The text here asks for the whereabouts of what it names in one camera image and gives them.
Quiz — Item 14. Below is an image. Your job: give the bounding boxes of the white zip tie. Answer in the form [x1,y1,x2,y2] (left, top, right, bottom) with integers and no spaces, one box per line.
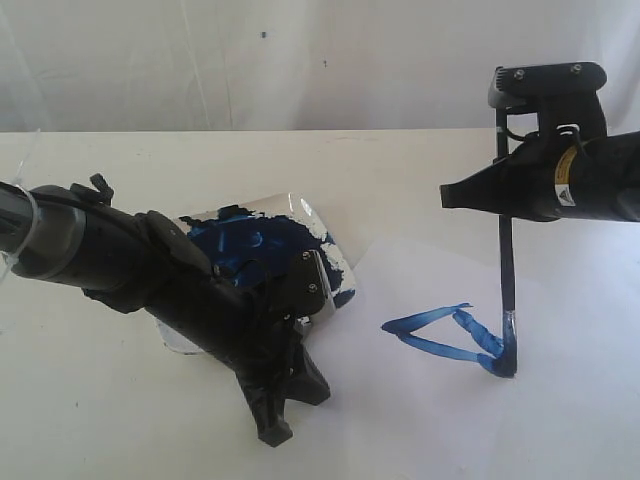
[1,129,42,284]

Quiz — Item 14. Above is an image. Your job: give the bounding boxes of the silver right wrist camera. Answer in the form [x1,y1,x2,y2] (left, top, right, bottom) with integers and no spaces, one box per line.
[488,62,607,109]

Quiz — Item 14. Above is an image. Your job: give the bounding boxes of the white paper sheet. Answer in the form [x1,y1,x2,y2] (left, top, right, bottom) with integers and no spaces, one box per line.
[281,239,639,479]

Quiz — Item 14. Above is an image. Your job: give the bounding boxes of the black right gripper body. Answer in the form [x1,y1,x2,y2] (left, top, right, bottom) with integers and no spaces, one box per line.
[514,135,625,222]

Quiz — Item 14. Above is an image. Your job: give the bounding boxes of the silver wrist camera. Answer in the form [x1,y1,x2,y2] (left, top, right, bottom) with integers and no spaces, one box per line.
[283,250,335,329]
[488,62,607,109]

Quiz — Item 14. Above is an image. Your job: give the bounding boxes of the black paintbrush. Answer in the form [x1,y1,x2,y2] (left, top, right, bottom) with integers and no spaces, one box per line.
[491,109,517,378]

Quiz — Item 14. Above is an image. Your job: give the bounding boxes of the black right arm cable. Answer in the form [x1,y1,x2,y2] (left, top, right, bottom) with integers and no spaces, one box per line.
[502,109,596,161]

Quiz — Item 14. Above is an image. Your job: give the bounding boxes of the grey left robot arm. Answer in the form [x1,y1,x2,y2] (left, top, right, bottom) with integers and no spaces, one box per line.
[1,174,331,446]

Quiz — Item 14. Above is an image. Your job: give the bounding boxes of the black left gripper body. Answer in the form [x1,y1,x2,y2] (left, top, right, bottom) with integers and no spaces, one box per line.
[83,211,300,385]

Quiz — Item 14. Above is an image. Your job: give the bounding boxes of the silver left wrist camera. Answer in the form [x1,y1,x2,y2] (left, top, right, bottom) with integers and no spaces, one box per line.
[283,250,335,329]

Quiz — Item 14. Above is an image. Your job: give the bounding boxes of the white plate with blue paint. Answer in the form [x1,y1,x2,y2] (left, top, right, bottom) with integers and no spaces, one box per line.
[158,191,359,355]

